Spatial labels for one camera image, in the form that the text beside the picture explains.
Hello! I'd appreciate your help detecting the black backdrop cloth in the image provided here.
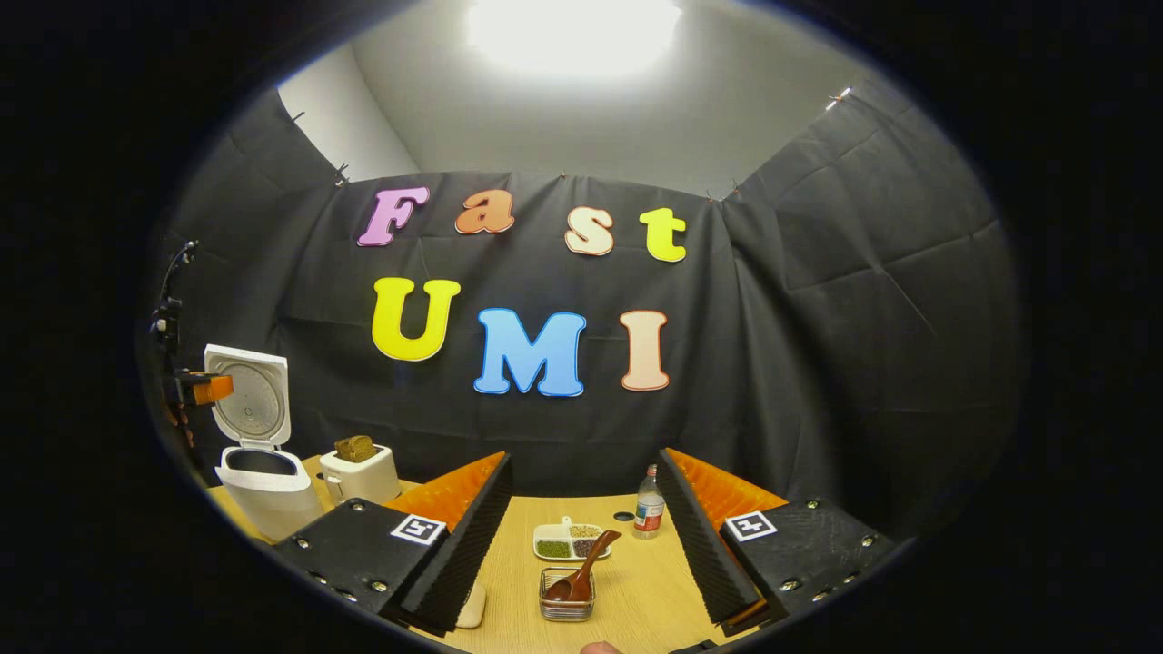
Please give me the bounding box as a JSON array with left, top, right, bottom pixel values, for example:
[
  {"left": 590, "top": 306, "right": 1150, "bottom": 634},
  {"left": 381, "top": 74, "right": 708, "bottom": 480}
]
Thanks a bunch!
[{"left": 145, "top": 77, "right": 1028, "bottom": 537}]

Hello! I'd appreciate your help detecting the clear box of rice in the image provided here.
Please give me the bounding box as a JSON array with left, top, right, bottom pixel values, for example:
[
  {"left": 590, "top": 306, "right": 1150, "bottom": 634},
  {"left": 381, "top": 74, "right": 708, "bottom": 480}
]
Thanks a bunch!
[{"left": 454, "top": 581, "right": 487, "bottom": 629}]

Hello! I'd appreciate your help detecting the white toaster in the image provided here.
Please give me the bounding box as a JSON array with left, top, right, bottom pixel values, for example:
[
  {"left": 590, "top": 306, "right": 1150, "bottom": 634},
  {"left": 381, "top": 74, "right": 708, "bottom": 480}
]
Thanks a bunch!
[{"left": 319, "top": 443, "right": 402, "bottom": 506}]

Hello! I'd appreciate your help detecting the white rice cooker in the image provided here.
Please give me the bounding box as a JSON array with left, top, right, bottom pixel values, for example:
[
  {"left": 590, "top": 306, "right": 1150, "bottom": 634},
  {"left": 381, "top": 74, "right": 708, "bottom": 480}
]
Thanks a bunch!
[{"left": 204, "top": 343, "right": 325, "bottom": 543}]

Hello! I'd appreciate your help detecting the clear wire chopstick holder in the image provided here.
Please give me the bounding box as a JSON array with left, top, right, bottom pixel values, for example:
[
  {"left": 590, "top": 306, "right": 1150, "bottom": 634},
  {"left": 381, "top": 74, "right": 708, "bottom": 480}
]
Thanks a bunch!
[{"left": 539, "top": 567, "right": 597, "bottom": 622}]

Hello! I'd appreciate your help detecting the brown wooden spoon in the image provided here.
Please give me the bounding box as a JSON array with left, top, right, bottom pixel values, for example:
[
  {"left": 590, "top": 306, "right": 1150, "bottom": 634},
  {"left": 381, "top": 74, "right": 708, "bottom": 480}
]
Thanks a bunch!
[{"left": 544, "top": 530, "right": 623, "bottom": 603}]

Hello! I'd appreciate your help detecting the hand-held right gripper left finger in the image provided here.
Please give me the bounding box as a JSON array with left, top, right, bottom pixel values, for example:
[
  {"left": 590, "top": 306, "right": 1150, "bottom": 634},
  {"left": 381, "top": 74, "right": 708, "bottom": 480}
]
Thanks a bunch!
[{"left": 270, "top": 451, "right": 513, "bottom": 637}]

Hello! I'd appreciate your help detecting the bright ceiling light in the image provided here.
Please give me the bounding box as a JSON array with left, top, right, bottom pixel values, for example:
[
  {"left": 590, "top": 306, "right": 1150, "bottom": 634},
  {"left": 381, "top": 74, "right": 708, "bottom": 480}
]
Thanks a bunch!
[{"left": 468, "top": 0, "right": 682, "bottom": 81}]

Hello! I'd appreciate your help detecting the clear water bottle red label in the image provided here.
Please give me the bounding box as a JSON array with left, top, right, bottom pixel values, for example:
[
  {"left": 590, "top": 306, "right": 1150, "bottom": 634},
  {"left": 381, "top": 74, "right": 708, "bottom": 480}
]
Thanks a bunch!
[{"left": 633, "top": 464, "right": 666, "bottom": 540}]

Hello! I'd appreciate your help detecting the white divided bean dish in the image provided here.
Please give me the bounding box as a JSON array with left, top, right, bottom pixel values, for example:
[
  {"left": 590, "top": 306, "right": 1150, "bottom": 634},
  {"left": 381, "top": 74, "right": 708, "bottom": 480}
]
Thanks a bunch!
[{"left": 532, "top": 518, "right": 611, "bottom": 561}]

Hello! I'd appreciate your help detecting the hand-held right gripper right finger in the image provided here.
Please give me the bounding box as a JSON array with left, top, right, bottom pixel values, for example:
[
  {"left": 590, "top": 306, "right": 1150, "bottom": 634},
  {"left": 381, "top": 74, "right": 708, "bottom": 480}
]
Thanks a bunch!
[{"left": 658, "top": 447, "right": 900, "bottom": 637}]

